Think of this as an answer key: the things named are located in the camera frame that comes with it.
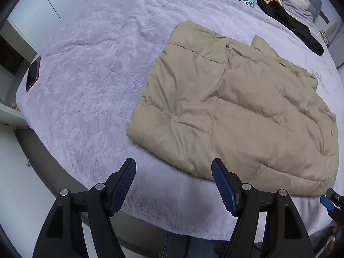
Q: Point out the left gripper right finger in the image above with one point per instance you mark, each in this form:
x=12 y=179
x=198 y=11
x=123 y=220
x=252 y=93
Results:
x=228 y=185

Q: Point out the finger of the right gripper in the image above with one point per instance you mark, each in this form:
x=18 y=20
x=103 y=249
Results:
x=335 y=197
x=327 y=203

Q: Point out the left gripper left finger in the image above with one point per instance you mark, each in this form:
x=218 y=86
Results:
x=119 y=185

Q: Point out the beige puffer jacket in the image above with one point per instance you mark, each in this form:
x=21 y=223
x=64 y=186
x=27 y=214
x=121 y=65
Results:
x=209 y=96

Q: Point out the person's blue jeans leg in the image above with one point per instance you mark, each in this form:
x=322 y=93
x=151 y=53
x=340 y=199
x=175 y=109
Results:
x=177 y=245

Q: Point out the dark red smartphone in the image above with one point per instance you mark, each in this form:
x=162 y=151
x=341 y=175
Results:
x=33 y=73

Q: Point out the black folded garment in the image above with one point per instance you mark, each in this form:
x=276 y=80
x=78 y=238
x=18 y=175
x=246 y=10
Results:
x=277 y=12

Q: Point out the white wardrobe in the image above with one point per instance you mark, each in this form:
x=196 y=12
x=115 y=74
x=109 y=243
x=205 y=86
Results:
x=35 y=18

